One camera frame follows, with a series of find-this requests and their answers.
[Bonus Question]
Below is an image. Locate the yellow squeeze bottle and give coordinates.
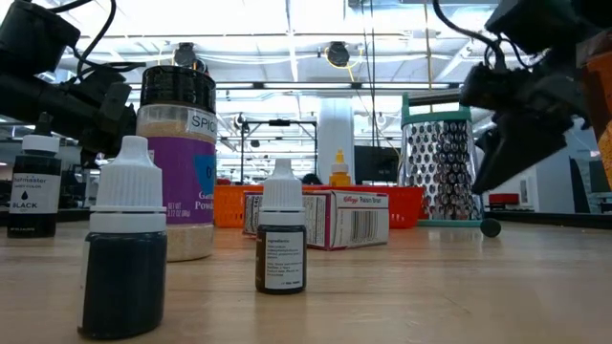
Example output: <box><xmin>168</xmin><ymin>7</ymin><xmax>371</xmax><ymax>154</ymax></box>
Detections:
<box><xmin>328</xmin><ymin>148</ymin><xmax>353</xmax><ymax>187</ymax></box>

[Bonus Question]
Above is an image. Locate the black metal frame rig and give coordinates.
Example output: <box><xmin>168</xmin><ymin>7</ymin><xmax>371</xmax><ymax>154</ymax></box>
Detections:
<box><xmin>237</xmin><ymin>118</ymin><xmax>320</xmax><ymax>185</ymax></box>

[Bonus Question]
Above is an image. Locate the small black round object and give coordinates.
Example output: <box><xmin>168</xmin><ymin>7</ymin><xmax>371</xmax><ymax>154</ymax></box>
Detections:
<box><xmin>479</xmin><ymin>217</ymin><xmax>503</xmax><ymax>239</ymax></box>

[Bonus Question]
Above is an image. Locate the purple Raisin Bran box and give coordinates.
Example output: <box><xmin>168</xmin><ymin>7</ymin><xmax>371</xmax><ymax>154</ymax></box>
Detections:
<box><xmin>242</xmin><ymin>189</ymin><xmax>391</xmax><ymax>251</ymax></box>

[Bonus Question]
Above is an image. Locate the red storage bin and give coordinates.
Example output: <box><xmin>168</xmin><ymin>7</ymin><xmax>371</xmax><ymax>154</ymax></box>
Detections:
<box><xmin>487</xmin><ymin>192</ymin><xmax>521</xmax><ymax>207</ymax></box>

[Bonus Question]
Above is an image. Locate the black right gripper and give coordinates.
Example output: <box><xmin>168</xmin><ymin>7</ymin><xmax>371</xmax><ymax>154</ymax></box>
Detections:
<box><xmin>461</xmin><ymin>52</ymin><xmax>589</xmax><ymax>195</ymax></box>

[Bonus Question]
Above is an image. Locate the black Chefmaster food colour bottle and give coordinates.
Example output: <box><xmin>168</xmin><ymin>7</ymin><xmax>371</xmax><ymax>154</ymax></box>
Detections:
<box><xmin>6</xmin><ymin>112</ymin><xmax>63</xmax><ymax>239</ymax></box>

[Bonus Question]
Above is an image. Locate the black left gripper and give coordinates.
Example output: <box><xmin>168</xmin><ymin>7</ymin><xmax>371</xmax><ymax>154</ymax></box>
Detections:
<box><xmin>0</xmin><ymin>66</ymin><xmax>139</xmax><ymax>168</ymax></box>

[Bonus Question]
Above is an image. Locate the garlic powder jar purple label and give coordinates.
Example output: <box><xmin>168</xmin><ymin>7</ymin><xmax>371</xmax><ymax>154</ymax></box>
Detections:
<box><xmin>136</xmin><ymin>65</ymin><xmax>219</xmax><ymax>263</ymax></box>

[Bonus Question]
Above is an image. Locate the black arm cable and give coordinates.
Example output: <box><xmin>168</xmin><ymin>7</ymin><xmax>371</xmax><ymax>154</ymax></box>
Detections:
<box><xmin>432</xmin><ymin>0</ymin><xmax>508</xmax><ymax>71</ymax></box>
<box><xmin>47</xmin><ymin>0</ymin><xmax>147</xmax><ymax>85</ymax></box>

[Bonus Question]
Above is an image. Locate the black background machine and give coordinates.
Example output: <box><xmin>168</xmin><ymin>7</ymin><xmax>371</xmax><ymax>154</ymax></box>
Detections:
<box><xmin>60</xmin><ymin>160</ymin><xmax>99</xmax><ymax>210</ymax></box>

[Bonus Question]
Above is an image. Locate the black monitor screen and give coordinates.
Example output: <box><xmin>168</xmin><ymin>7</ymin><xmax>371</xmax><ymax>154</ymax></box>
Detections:
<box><xmin>353</xmin><ymin>145</ymin><xmax>402</xmax><ymax>185</ymax></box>

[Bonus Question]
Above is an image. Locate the yellow hanging cable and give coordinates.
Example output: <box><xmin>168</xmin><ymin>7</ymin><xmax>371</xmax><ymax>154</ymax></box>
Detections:
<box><xmin>423</xmin><ymin>0</ymin><xmax>434</xmax><ymax>95</ymax></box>

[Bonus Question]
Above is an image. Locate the white building column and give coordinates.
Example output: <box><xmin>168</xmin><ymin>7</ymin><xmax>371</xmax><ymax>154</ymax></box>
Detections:
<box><xmin>317</xmin><ymin>97</ymin><xmax>356</xmax><ymax>185</ymax></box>

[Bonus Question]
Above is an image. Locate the orange plastic basket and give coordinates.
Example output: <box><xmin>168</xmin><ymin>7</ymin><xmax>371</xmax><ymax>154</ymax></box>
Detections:
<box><xmin>213</xmin><ymin>184</ymin><xmax>317</xmax><ymax>229</ymax></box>

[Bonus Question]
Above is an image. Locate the black hanging cable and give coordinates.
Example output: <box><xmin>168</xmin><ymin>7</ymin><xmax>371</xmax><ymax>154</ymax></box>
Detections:
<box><xmin>361</xmin><ymin>0</ymin><xmax>379</xmax><ymax>149</ymax></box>

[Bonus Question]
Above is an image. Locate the metal box grater teal handle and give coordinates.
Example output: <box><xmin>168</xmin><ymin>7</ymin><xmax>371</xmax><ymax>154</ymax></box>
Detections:
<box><xmin>399</xmin><ymin>88</ymin><xmax>488</xmax><ymax>228</ymax></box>

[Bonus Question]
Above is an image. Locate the dropper bottle with ingredients label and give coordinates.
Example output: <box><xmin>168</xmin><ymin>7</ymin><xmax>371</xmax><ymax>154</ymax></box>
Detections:
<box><xmin>254</xmin><ymin>157</ymin><xmax>308</xmax><ymax>295</ymax></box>

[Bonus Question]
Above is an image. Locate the dark dropper bottle white cap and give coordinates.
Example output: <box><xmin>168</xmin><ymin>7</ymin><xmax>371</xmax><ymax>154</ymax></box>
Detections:
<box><xmin>76</xmin><ymin>135</ymin><xmax>168</xmax><ymax>340</ymax></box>

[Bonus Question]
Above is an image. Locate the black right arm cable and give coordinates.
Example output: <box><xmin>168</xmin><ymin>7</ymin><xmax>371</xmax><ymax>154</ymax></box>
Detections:
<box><xmin>432</xmin><ymin>0</ymin><xmax>508</xmax><ymax>71</ymax></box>

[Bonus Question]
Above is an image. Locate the red plastic basket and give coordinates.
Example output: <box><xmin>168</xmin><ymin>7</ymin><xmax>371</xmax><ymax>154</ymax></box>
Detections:
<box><xmin>305</xmin><ymin>184</ymin><xmax>426</xmax><ymax>230</ymax></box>

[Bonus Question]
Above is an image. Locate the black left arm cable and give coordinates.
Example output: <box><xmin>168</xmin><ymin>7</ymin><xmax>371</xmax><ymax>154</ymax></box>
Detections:
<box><xmin>47</xmin><ymin>0</ymin><xmax>147</xmax><ymax>85</ymax></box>

